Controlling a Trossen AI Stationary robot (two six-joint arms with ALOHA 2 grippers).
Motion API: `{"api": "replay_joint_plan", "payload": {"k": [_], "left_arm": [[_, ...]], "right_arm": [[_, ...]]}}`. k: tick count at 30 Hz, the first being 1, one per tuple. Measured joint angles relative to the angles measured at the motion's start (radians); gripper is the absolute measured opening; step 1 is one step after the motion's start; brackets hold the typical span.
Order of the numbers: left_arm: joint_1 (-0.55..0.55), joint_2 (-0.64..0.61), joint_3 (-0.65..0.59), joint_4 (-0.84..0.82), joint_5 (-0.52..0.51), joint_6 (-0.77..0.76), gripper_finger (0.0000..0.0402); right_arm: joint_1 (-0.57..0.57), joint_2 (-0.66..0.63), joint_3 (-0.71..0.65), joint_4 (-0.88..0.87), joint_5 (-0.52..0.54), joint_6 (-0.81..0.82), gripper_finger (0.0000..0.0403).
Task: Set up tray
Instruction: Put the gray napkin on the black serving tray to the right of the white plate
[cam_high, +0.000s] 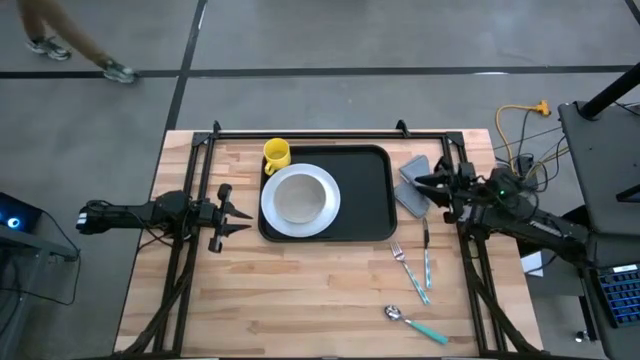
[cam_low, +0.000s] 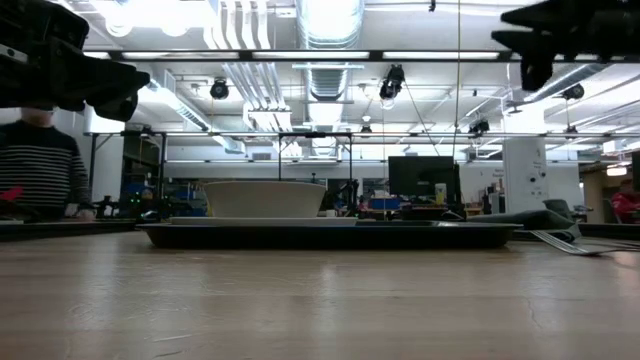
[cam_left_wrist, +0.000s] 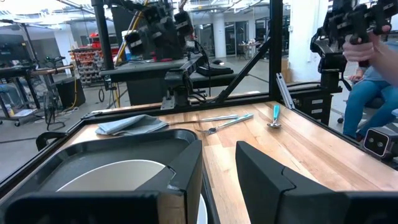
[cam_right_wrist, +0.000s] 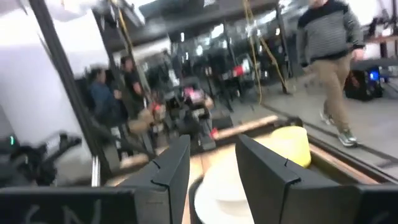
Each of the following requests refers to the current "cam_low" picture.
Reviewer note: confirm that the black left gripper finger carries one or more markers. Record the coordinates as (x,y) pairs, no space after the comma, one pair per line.
(115,85)
(120,110)

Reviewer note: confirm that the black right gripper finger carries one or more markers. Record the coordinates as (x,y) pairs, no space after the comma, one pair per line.
(535,45)
(555,15)

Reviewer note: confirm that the white round plate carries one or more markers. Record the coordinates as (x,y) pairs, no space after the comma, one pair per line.
(200,220)

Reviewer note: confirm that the off-white ceramic bowl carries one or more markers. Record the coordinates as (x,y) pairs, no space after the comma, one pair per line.
(265,200)

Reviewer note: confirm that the grey cloth napkin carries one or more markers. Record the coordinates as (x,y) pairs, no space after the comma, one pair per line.
(535,220)

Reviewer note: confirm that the silver fork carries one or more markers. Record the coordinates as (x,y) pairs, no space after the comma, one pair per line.
(565,245)

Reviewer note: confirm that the black background robot arm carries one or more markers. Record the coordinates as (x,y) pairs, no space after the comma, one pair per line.
(347,197)

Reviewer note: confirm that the black plastic tray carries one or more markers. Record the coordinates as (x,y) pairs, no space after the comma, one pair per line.
(325,237)

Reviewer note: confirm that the person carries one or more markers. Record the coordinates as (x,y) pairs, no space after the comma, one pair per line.
(627,202)
(40,165)

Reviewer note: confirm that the black overhead beam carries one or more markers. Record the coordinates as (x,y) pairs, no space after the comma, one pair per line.
(245,55)

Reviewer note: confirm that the dark office chair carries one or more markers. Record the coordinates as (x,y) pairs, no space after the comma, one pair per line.
(557,205)

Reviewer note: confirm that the black computer monitor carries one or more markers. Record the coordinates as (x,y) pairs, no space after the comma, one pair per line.
(422,180)

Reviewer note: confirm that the blue box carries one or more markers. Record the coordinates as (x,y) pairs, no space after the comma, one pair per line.
(384,204)

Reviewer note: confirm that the black ceiling camera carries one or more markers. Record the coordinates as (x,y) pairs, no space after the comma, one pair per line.
(392,82)
(219,90)
(573,92)
(479,127)

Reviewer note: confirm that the black background rig frame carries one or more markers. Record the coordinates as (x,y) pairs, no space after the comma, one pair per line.
(315,135)
(162,165)

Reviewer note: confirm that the black metal table frame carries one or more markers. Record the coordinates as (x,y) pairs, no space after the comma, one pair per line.
(60,229)

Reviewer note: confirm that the glowing wall lamp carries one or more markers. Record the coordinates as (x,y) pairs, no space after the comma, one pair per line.
(616,171)

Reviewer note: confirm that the silver ventilation duct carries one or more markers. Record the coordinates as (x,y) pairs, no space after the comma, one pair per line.
(327,82)

